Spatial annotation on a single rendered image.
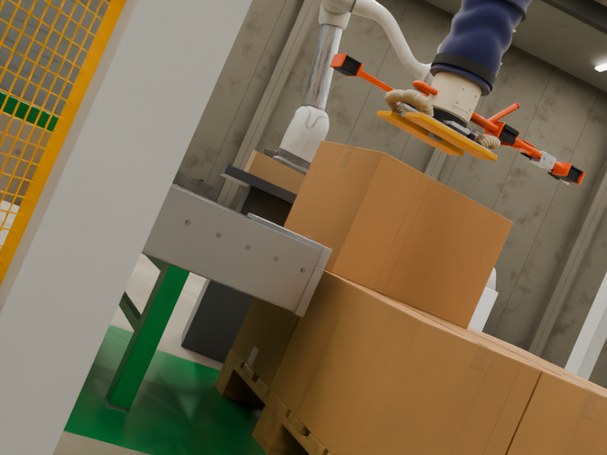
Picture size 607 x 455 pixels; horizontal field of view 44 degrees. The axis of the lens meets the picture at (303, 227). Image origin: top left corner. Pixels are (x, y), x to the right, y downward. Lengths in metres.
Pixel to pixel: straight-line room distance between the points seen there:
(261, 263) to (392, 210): 0.50
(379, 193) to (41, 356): 1.36
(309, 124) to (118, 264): 2.04
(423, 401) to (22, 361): 0.99
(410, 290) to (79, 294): 1.46
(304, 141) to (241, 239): 1.17
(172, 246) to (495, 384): 0.89
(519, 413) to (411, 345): 0.39
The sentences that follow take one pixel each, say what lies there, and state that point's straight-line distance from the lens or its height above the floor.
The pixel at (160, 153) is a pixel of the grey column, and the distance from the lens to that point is 1.20.
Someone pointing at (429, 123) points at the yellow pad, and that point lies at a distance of 2.48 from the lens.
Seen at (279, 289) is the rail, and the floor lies 0.45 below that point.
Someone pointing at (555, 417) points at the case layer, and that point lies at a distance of 2.13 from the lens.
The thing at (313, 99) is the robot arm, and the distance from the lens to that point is 3.39.
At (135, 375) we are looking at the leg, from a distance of 2.08.
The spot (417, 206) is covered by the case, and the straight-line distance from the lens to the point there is 2.42.
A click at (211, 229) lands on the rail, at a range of 2.02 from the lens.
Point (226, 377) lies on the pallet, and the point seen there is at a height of 0.06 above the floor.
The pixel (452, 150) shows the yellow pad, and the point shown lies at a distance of 2.76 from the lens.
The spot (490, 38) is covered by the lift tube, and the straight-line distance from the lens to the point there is 2.66.
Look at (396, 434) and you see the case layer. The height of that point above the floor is 0.27.
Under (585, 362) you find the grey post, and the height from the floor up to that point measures 0.59.
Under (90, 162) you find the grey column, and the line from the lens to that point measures 1.18.
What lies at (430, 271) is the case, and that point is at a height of 0.67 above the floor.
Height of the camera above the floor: 0.62
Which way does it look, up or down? level
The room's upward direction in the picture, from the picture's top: 24 degrees clockwise
